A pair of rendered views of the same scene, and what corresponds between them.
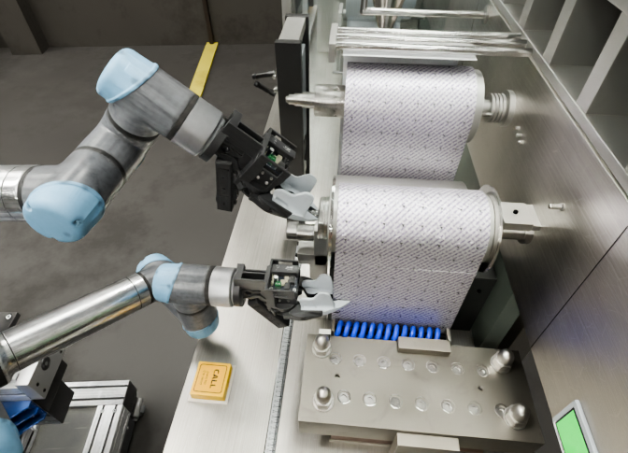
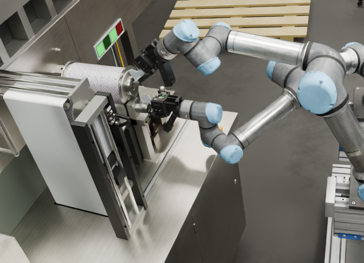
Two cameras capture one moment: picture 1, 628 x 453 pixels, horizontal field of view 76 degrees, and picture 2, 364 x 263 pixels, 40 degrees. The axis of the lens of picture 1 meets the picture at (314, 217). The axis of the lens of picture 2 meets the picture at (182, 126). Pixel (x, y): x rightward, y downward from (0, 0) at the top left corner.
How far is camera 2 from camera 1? 2.06 m
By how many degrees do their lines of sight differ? 92
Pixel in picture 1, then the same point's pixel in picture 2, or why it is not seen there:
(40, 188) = (222, 24)
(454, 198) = (81, 66)
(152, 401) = not seen: outside the picture
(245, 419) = not seen: hidden behind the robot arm
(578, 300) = (76, 44)
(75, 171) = (212, 29)
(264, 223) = (160, 219)
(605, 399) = (92, 34)
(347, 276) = not seen: hidden behind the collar
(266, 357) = (184, 141)
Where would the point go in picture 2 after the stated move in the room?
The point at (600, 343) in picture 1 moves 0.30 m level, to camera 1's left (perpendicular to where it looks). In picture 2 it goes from (83, 34) to (148, 36)
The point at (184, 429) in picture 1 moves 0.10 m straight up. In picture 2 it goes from (226, 121) to (223, 103)
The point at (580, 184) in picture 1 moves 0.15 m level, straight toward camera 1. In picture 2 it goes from (52, 38) to (88, 23)
